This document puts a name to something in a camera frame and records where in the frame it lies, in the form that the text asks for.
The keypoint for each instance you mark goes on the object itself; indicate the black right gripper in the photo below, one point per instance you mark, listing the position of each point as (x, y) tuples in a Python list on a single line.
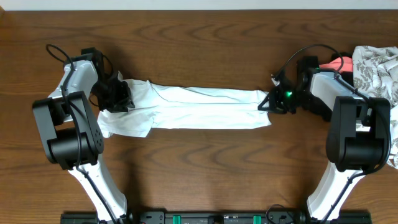
[(275, 104)]

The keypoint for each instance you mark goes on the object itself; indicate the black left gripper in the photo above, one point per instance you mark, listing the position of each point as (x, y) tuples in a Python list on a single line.
[(122, 100)]

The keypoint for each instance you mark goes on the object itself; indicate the white t-shirt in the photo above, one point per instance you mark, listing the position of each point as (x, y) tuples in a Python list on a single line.
[(174, 107)]

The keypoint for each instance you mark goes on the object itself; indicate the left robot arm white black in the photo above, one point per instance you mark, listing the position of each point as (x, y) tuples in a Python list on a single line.
[(72, 138)]

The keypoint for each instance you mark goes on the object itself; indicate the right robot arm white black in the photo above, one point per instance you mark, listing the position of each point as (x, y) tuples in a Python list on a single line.
[(358, 141)]

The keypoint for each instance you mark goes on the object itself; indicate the black garment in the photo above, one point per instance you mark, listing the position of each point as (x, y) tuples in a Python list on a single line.
[(346, 76)]

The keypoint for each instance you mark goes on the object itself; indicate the red garment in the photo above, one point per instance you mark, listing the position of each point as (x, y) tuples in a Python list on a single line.
[(344, 65)]

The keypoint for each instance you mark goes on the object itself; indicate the white leaf-patterned garment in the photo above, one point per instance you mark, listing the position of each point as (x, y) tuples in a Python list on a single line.
[(375, 74)]

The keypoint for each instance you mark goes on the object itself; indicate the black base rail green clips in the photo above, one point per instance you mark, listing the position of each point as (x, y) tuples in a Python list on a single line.
[(275, 214)]

